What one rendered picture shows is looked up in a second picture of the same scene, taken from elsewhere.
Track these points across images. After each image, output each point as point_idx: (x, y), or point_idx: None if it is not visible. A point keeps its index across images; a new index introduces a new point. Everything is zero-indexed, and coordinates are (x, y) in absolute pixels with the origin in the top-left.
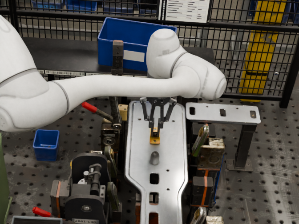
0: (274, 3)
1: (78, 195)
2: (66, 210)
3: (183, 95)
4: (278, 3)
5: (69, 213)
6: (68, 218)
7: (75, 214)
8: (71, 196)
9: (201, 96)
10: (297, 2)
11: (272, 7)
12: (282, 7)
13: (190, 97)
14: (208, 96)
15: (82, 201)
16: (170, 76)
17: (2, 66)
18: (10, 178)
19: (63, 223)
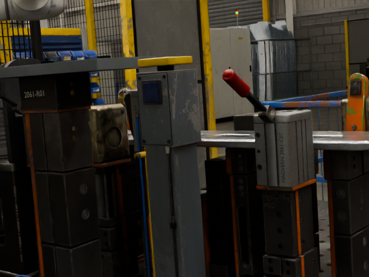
0: (4, 52)
1: (15, 59)
2: (6, 88)
3: (35, 4)
4: (6, 55)
5: (10, 94)
6: (10, 105)
7: (17, 97)
8: (7, 64)
9: (51, 5)
10: (24, 49)
11: (4, 58)
12: (11, 60)
13: (43, 5)
14: (59, 0)
15: (23, 65)
16: (5, 4)
17: None
18: None
19: (13, 102)
